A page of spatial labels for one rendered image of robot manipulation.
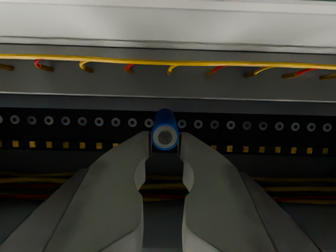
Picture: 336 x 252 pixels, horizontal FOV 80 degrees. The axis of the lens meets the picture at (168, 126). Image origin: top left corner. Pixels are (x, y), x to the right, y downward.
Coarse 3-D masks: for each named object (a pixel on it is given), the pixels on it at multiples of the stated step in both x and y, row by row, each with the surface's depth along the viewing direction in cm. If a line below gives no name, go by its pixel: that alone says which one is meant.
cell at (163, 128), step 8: (160, 112) 17; (168, 112) 17; (160, 120) 14; (168, 120) 13; (152, 128) 13; (160, 128) 13; (168, 128) 13; (176, 128) 13; (152, 136) 13; (160, 136) 13; (168, 136) 13; (176, 136) 13; (160, 144) 13; (168, 144) 13
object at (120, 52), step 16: (0, 48) 10; (16, 48) 10; (32, 48) 10; (48, 48) 10; (64, 48) 10; (80, 48) 10; (96, 48) 10; (112, 48) 10; (128, 48) 10; (144, 48) 10; (160, 48) 10
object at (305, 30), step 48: (0, 0) 5; (48, 0) 5; (96, 0) 5; (144, 0) 5; (192, 0) 5; (240, 0) 5; (288, 0) 5; (192, 48) 10; (240, 48) 10; (288, 48) 9; (0, 96) 24; (48, 96) 24; (96, 96) 24
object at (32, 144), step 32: (0, 128) 25; (32, 128) 25; (64, 128) 25; (96, 128) 25; (128, 128) 25; (192, 128) 25; (224, 128) 25; (256, 128) 26; (288, 128) 26; (320, 128) 26
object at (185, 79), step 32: (0, 64) 10; (32, 64) 10; (64, 64) 11; (96, 64) 11; (128, 64) 9; (160, 64) 9; (192, 64) 9; (224, 64) 9; (256, 64) 9; (288, 64) 9; (320, 64) 9; (128, 96) 12; (160, 96) 11; (192, 96) 11; (224, 96) 11; (256, 96) 11; (288, 96) 11; (320, 96) 11
